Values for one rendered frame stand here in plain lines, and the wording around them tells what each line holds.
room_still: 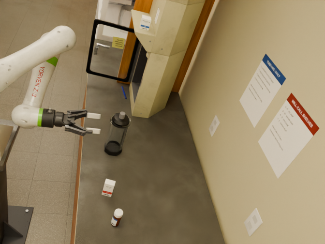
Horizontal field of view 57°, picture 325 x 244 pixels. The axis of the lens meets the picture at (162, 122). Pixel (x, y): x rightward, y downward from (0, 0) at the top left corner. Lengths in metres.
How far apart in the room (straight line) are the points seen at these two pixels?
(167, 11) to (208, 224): 1.10
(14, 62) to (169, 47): 0.79
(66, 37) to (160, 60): 0.53
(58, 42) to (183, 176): 0.96
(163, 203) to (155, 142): 0.44
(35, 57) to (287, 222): 1.28
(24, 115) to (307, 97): 1.22
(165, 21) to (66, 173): 1.66
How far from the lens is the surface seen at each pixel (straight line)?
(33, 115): 1.55
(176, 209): 1.58
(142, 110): 1.97
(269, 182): 1.34
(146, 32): 1.71
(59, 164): 2.86
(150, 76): 1.82
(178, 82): 2.33
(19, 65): 1.51
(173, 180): 1.69
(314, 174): 1.17
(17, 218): 2.53
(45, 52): 1.56
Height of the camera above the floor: 2.16
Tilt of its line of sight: 37 degrees down
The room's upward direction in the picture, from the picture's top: 21 degrees clockwise
